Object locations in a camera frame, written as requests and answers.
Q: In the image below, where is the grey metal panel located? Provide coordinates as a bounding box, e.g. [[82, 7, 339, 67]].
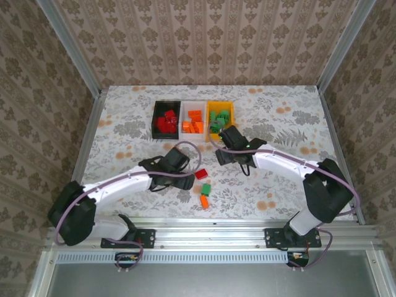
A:
[[46, 263, 383, 297]]

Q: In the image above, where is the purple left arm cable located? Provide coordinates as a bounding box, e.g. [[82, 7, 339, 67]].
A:
[[55, 140, 202, 273]]

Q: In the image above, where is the yellow plastic bin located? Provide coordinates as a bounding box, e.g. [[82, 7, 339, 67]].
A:
[[205, 100, 236, 143]]

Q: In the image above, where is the aluminium lower frame bar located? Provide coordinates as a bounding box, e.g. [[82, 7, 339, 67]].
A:
[[28, 250, 58, 297], [366, 249, 391, 297]]

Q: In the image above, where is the black plastic bin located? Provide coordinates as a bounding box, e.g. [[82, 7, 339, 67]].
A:
[[151, 100, 183, 140]]

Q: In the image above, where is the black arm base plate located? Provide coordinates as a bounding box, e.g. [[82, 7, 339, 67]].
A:
[[264, 228, 322, 249], [101, 228, 155, 249]]

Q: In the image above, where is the aluminium frame post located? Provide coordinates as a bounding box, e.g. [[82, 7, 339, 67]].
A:
[[36, 0, 102, 97], [317, 0, 377, 92]]

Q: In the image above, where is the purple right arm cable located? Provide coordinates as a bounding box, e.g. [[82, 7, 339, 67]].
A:
[[206, 123, 361, 270]]

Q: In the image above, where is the white slotted cable duct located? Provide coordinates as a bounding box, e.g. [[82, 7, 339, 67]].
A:
[[57, 251, 290, 264]]

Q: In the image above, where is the white plastic bin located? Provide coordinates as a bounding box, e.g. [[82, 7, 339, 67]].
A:
[[179, 101, 208, 142]]

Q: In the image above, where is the aluminium mounting rail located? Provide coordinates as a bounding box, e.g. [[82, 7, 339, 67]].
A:
[[45, 217, 381, 251]]

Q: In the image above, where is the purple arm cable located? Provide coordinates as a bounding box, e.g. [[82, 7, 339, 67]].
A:
[[206, 123, 361, 270], [55, 140, 202, 273]]

